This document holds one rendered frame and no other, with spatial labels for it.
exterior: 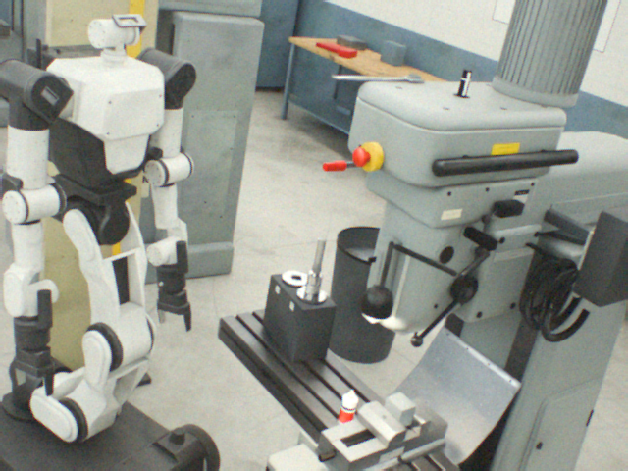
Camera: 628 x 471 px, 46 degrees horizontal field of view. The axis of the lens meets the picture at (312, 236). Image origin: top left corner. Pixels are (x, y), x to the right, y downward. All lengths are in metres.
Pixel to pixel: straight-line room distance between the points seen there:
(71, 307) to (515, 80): 2.34
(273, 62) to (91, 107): 7.38
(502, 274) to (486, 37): 5.42
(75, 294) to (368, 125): 2.16
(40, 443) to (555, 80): 1.82
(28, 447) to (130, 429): 0.31
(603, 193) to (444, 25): 5.55
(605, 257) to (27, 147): 1.32
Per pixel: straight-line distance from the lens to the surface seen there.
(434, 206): 1.59
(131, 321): 2.12
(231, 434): 3.47
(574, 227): 1.88
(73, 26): 3.04
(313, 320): 2.21
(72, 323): 3.55
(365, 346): 4.04
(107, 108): 1.85
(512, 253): 1.87
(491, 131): 1.60
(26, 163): 1.85
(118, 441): 2.53
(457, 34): 7.41
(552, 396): 2.27
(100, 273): 2.03
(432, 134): 1.49
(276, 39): 9.11
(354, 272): 3.83
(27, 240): 1.92
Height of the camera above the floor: 2.22
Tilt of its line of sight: 24 degrees down
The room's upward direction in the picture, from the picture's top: 11 degrees clockwise
